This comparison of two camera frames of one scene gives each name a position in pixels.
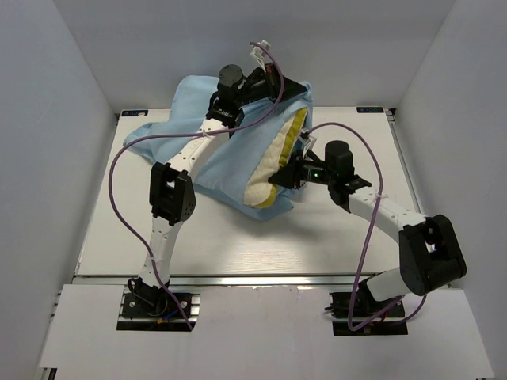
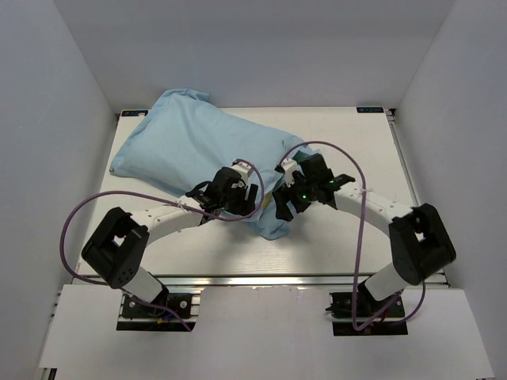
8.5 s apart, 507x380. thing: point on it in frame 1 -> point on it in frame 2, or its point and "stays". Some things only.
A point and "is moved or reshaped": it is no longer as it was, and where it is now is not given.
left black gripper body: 267,85 -> 235,203
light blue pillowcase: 227,165 is moved or reshaped
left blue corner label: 135,112 stays
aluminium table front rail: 224,279 stays
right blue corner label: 370,110 stays
